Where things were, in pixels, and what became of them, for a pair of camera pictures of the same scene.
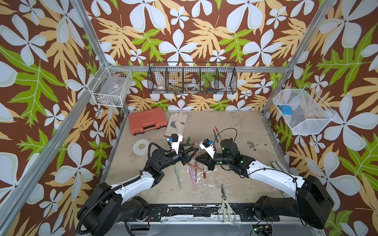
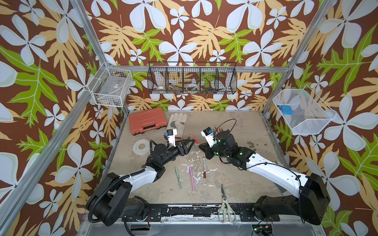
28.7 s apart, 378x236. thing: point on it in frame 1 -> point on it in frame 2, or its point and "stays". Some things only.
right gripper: [205, 157] -> [205, 146]
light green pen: [178, 179] stays
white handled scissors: [225, 206] stays
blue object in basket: [287, 109] stays
